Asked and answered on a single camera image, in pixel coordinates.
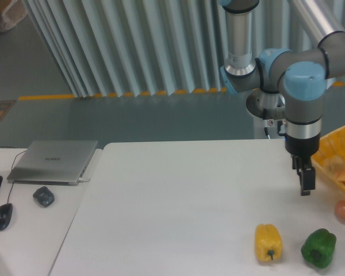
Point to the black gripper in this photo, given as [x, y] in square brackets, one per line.
[303, 148]

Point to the yellow bell pepper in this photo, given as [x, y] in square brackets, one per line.
[267, 243]

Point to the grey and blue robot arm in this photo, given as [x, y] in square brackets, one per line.
[300, 78]

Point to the bread loaf in basket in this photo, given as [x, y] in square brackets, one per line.
[335, 168]

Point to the yellow plastic basket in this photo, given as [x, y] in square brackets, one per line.
[332, 144]

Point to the green bell pepper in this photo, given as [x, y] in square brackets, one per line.
[319, 248]

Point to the orange egg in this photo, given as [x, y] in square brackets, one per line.
[339, 211]

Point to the white folding partition screen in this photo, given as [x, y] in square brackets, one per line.
[119, 47]

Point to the silver laptop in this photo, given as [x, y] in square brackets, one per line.
[57, 162]

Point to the dark earbuds case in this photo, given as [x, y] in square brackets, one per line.
[44, 196]

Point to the black computer mouse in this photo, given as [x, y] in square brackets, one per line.
[6, 211]

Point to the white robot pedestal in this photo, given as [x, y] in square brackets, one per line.
[267, 112]

